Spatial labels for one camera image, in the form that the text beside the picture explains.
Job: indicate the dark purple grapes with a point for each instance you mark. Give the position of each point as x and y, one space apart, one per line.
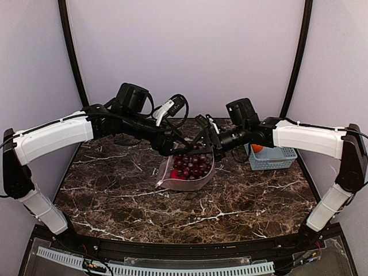
193 166

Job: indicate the black frame post left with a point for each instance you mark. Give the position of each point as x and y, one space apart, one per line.
67 33

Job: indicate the light blue cable duct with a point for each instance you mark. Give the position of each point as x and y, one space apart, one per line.
140 266

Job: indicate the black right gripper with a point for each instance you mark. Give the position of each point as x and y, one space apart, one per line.
211 141

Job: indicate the black front rail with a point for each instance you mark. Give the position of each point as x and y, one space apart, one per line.
256 249

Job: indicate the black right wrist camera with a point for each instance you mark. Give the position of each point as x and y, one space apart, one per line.
209 123

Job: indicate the light blue perforated basket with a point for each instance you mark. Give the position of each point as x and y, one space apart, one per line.
270 158

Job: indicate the black frame post right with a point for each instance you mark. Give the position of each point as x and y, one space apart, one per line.
306 18

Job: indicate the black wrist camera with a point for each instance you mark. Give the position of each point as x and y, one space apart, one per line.
209 123
170 108

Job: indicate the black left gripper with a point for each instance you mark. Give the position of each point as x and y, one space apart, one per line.
167 144

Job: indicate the orange fruit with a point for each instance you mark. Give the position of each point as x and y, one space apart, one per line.
257 148

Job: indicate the black frame post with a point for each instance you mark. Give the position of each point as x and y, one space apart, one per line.
306 18
67 33

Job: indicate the red apple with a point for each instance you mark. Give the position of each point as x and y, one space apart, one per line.
177 174

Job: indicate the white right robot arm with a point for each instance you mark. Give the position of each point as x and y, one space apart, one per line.
268 204

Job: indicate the clear zip top bag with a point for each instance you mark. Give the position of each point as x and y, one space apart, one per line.
177 184

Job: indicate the white zipper slider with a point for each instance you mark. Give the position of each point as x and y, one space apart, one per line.
159 183

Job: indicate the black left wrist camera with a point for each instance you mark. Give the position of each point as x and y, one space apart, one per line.
170 108

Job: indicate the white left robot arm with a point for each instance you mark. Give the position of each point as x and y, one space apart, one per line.
34 160

